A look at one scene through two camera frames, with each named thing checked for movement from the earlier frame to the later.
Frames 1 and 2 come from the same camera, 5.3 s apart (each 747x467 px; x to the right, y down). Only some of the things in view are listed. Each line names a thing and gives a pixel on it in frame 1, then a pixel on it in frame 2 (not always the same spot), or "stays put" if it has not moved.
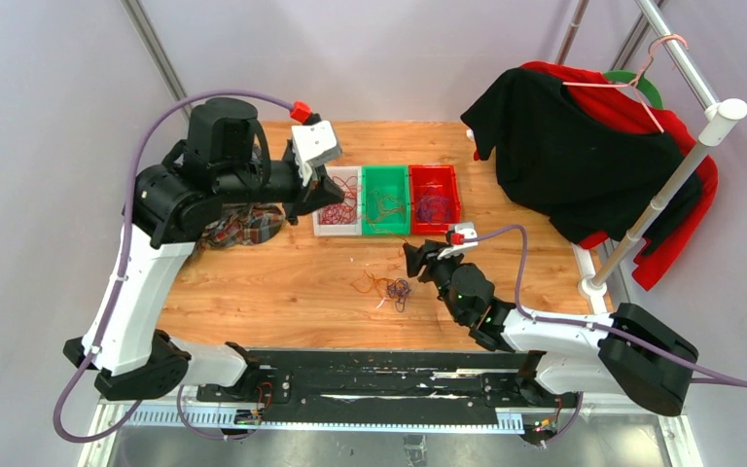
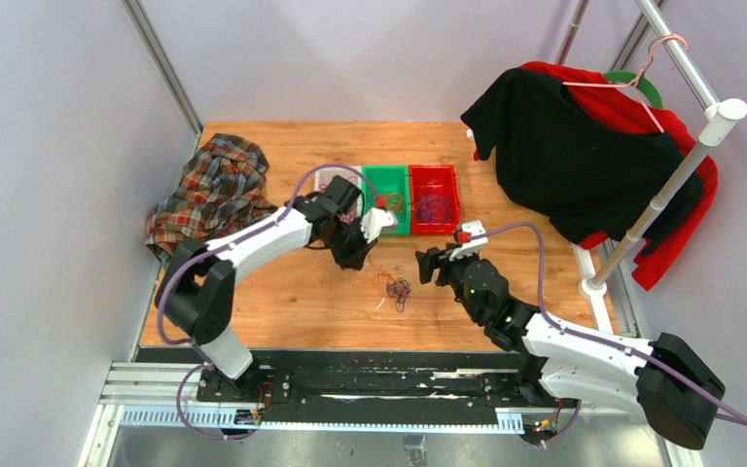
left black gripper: [320, 191] -> [355, 259]
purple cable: [434, 209] stays put
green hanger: [632, 78] stays put
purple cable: [399, 288] stays put
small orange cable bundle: [372, 283] -> [381, 275]
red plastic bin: [434, 197] stays put
